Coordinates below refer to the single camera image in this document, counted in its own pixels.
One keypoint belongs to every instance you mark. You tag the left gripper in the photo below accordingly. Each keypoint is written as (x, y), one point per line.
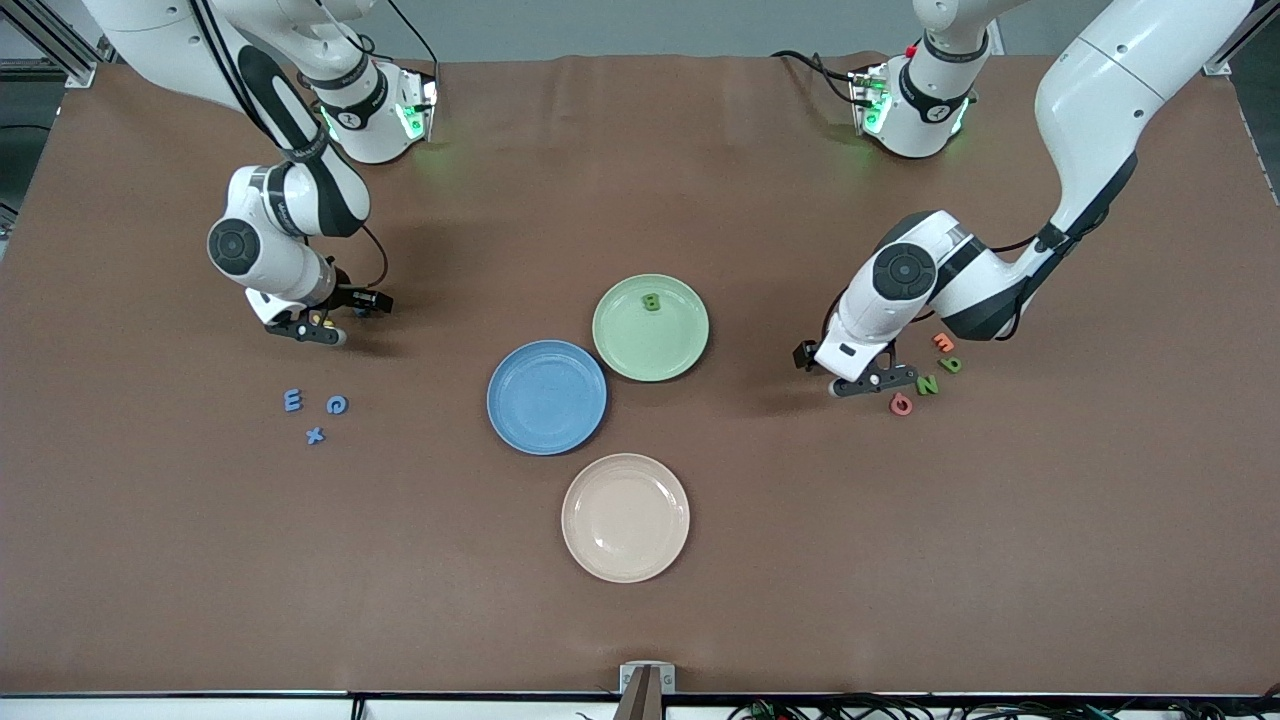
(800, 354)

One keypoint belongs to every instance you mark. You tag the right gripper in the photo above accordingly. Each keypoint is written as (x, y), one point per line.
(349, 297)

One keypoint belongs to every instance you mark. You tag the green foam capital N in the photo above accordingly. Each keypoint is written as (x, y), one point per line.
(927, 384)

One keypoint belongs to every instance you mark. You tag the green foam lowercase q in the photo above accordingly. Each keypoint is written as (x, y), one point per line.
(951, 364)

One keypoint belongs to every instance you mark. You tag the blue foam letter G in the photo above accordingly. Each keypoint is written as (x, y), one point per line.
(337, 404)

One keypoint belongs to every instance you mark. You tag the blue plastic plate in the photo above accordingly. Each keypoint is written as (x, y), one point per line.
(547, 397)

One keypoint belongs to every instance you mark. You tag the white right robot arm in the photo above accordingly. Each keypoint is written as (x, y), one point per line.
(150, 30)

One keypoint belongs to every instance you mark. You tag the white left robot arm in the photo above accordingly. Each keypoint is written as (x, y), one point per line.
(1120, 80)

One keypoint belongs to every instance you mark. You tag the pink foam letter Q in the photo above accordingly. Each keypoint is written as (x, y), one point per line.
(901, 403)

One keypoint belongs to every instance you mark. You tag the orange foam letter E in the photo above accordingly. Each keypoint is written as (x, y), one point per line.
(943, 342)

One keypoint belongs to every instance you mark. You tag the blue foam letter E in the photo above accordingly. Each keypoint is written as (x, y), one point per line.
(292, 400)

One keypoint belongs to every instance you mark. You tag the green plastic plate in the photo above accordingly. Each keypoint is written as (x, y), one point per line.
(650, 345)

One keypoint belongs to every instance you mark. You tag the brown table cover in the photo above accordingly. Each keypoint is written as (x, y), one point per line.
(300, 560)

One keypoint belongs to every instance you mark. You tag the beige plastic plate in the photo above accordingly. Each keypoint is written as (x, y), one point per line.
(625, 517)

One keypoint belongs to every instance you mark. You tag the aluminium frame profile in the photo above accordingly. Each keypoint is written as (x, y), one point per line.
(1218, 66)
(80, 72)

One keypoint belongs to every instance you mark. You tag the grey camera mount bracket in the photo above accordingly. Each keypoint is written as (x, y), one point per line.
(647, 680)

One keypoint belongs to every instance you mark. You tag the white table edge rail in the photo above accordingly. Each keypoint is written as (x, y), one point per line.
(200, 710)

